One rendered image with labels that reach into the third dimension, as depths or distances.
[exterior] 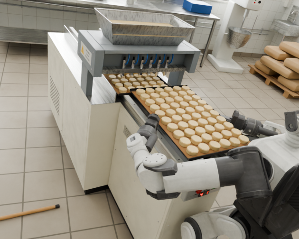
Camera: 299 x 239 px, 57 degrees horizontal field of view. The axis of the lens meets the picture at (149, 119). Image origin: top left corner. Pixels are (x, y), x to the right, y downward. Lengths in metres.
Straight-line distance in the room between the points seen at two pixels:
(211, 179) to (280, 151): 0.26
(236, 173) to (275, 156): 0.16
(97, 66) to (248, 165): 1.01
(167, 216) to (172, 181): 0.67
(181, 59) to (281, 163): 1.18
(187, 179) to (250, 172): 0.18
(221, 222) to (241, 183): 0.45
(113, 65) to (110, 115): 0.32
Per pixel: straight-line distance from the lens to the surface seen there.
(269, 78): 5.31
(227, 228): 1.26
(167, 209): 1.45
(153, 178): 0.87
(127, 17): 1.86
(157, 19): 1.97
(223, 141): 1.30
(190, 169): 0.84
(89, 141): 1.84
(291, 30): 6.14
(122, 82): 1.82
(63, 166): 2.46
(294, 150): 1.02
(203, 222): 1.44
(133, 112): 1.61
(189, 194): 1.37
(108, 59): 1.67
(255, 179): 0.85
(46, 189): 2.29
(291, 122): 0.97
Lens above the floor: 1.71
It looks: 32 degrees down
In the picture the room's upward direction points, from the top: 13 degrees clockwise
